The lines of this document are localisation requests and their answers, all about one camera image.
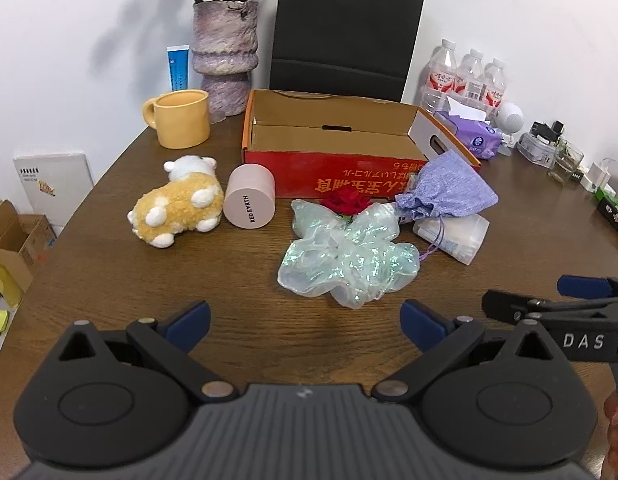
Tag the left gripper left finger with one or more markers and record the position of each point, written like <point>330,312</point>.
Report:
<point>108,398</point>

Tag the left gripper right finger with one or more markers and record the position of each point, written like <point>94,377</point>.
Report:
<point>493,399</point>

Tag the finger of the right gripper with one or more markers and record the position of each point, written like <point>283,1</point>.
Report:
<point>585,287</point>
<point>510,308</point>

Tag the purple drawstring pouch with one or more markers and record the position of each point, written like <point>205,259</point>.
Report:
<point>447,186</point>

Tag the iridescent plastic wrap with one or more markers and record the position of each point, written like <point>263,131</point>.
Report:
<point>355,261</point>

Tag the red rose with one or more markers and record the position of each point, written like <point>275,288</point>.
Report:
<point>347,202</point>

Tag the yellow white plush sheep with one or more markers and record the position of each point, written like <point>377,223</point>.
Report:
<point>192,200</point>

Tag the pink cylindrical container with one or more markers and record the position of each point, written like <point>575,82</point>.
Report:
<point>249,201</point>

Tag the person's right hand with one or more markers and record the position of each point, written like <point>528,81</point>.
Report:
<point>611,413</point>

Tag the black green box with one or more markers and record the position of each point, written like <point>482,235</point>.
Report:
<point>607,206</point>

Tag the white charger plug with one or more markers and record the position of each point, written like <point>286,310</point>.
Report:
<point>600,174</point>

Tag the small glass jar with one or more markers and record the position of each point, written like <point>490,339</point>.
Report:
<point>566,161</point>

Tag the clear container with black items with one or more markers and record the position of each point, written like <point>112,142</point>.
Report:
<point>539,144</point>

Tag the yellow bag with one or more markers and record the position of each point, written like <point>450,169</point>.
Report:
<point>9,289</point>

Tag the white round speaker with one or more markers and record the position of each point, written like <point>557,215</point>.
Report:
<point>508,119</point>

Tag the purple tissue pack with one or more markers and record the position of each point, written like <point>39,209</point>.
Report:
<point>469,126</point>

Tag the brown open cardboard box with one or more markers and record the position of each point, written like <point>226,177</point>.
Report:
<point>25,240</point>

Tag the right water bottle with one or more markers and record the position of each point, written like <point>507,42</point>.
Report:
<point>493,85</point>

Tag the water bottle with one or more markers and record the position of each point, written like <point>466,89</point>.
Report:
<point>493,85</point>
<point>468,77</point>
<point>440,76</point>

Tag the middle water bottle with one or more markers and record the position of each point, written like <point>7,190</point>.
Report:
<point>468,77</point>

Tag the white cardboard box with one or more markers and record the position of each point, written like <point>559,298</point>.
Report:
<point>55,184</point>

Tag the left water bottle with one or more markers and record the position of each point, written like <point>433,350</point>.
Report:
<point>440,76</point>

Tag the red cardboard box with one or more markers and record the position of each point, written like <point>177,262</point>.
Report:
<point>314,144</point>

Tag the yellow ceramic mug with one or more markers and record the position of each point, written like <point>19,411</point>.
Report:
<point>180,118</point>

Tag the black paper bag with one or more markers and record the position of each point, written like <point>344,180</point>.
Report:
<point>344,47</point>

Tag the blue white tube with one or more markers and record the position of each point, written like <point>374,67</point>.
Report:
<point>178,67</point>

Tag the purple ceramic vase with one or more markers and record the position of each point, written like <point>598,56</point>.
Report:
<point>224,52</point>

